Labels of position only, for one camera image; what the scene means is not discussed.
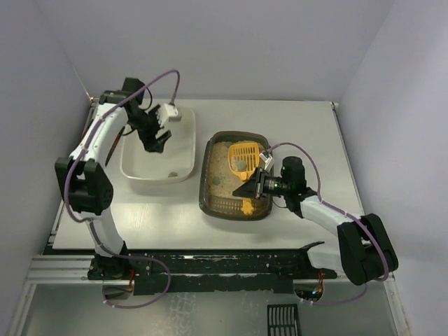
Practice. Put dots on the black vent grille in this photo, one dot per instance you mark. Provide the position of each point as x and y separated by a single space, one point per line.
283 320

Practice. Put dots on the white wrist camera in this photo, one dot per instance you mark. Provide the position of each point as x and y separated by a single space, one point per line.
168 113
267 160

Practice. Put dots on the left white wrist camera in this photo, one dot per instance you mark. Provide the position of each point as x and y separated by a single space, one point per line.
168 113

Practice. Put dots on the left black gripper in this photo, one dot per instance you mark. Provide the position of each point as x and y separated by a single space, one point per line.
150 129

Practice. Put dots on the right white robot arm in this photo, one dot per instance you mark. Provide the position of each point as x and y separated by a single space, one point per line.
365 250

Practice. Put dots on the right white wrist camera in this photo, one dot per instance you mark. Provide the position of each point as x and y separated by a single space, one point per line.
267 160

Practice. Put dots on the dark book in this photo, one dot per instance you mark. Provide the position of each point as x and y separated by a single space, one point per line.
114 145

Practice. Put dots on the white plastic bin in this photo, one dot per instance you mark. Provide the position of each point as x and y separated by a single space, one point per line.
153 168

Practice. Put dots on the dark brown litter box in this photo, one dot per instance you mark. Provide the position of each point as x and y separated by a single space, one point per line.
224 207

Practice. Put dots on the yellow litter scoop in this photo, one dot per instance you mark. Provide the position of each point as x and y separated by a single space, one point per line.
249 152

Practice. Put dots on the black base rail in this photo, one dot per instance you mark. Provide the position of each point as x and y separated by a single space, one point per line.
202 271

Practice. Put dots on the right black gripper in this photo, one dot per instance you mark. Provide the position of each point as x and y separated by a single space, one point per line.
260 185

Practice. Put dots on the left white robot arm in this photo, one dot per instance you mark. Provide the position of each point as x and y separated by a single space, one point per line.
85 188

